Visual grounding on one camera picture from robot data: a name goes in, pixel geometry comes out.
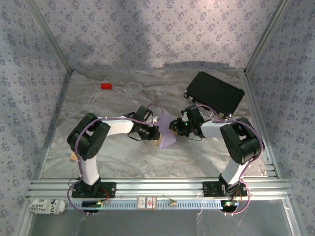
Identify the lavender paper sheet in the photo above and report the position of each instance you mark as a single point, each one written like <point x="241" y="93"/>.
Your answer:
<point x="167" y="140"/>

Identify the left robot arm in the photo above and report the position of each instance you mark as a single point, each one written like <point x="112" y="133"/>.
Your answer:
<point x="91" y="145"/>

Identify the black carrying case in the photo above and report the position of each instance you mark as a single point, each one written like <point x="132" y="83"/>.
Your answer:
<point x="214" y="91"/>

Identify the small red block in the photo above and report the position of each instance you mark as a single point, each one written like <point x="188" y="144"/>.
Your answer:
<point x="106" y="86"/>

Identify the white printed card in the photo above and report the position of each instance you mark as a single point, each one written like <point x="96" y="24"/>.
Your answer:
<point x="147" y="203"/>

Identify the small wooden block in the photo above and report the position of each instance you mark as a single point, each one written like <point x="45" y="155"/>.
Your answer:
<point x="73" y="157"/>

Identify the printed paper label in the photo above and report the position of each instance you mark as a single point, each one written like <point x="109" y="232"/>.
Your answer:
<point x="44" y="207"/>

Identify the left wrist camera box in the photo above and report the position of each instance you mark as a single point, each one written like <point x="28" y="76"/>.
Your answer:
<point x="155" y="120"/>

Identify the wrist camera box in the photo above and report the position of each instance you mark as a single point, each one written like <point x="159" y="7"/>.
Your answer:
<point x="155" y="120"/>
<point x="185" y="117"/>

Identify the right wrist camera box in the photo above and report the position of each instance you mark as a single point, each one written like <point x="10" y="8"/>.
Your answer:
<point x="185" y="117"/>

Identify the aluminium mounting rail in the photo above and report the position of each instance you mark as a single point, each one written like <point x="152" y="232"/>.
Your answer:
<point x="160" y="188"/>

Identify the aluminium side rail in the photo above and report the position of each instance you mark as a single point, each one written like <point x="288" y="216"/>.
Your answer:
<point x="252" y="98"/>
<point x="56" y="118"/>

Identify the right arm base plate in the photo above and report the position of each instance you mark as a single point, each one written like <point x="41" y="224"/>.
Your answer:
<point x="209" y="190"/>

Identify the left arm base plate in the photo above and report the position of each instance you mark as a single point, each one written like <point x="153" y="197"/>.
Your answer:
<point x="108" y="190"/>

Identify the aluminium frame post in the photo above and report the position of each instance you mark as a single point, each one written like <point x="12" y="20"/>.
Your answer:
<point x="51" y="37"/>
<point x="267" y="37"/>

